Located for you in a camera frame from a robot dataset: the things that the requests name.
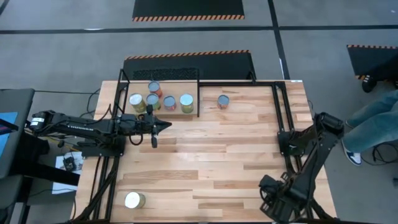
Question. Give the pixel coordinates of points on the large yellow-green can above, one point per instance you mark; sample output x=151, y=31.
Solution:
x=136, y=99

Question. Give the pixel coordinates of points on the small teal orange can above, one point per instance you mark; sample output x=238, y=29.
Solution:
x=223, y=100

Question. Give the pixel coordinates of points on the small red orange can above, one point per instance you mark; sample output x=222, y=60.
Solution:
x=154, y=86

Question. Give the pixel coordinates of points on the black mesh panel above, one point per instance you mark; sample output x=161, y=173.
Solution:
x=164, y=74

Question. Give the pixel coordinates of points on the green can with red print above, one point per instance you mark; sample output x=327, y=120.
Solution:
x=153, y=99

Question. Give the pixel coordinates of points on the small black device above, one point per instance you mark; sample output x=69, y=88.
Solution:
x=70, y=163

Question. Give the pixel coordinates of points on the white paper sheet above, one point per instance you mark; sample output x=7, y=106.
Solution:
x=62, y=188

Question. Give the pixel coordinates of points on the wooden shelf board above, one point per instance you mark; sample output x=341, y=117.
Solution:
x=183, y=87

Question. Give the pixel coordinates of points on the person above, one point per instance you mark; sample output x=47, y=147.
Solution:
x=369, y=83
x=370, y=130

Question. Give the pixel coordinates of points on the black mat with striped edge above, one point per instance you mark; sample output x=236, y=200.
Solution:
x=217, y=67
x=360, y=62
x=186, y=7

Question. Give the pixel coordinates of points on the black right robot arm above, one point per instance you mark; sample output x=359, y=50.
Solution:
x=311, y=168

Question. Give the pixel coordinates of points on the grey side table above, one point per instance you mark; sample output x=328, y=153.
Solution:
x=18, y=102

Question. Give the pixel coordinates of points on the dark equipment stand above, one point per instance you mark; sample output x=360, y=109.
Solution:
x=37, y=168

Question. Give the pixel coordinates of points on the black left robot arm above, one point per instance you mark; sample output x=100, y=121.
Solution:
x=77, y=126

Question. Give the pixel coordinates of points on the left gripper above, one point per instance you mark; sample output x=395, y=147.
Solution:
x=136, y=123

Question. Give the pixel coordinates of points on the blue screen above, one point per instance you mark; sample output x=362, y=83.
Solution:
x=6, y=146

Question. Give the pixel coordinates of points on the large green can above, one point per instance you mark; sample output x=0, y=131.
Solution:
x=186, y=100

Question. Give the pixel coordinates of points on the green pears can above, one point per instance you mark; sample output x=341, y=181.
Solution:
x=133, y=200

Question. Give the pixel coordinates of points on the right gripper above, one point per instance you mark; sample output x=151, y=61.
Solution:
x=280, y=199

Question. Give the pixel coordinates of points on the grey chair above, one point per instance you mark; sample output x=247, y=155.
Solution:
x=9, y=193

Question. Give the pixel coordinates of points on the black metal table frame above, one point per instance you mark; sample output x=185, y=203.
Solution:
x=236, y=83

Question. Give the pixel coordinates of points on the small pink colourful can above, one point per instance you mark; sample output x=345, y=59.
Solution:
x=169, y=101

